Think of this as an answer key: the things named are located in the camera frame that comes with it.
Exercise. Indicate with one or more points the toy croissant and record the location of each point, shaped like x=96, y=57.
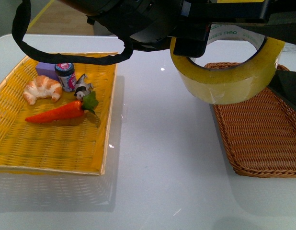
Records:
x=42, y=87

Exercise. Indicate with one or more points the panda figurine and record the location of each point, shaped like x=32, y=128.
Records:
x=82, y=88

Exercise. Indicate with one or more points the yellow tape roll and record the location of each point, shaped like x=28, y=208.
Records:
x=233, y=84

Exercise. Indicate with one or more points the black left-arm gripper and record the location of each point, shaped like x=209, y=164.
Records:
x=150, y=24

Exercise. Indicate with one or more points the brown wicker basket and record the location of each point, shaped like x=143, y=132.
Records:
x=259, y=136

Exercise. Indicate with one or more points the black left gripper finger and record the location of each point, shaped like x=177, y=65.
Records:
x=283, y=84

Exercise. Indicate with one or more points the toy carrot with leaves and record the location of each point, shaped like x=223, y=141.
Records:
x=71, y=110

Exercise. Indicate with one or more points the small jar with label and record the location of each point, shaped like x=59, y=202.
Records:
x=66, y=75

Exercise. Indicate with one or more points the yellow wicker basket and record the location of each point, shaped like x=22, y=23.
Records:
x=67, y=136

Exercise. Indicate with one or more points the purple foam block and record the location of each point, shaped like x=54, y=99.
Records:
x=46, y=69

